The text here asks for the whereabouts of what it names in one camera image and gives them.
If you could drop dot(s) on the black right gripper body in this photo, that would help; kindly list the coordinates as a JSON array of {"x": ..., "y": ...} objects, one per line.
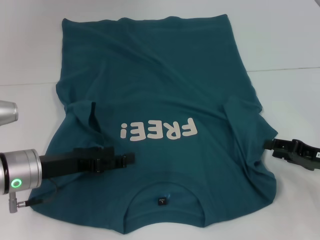
[{"x": 306, "y": 155}]

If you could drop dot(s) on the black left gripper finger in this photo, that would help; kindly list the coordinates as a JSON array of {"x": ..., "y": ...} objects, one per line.
[{"x": 118, "y": 160}]

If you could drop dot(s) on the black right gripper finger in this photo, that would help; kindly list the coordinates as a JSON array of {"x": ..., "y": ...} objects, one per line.
[
  {"x": 281, "y": 155},
  {"x": 278, "y": 145}
]

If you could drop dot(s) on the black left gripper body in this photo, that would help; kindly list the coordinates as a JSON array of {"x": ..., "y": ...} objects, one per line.
[{"x": 62, "y": 165}]

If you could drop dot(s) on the teal t-shirt with FREE print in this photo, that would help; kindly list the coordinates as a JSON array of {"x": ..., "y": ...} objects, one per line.
[{"x": 150, "y": 75}]

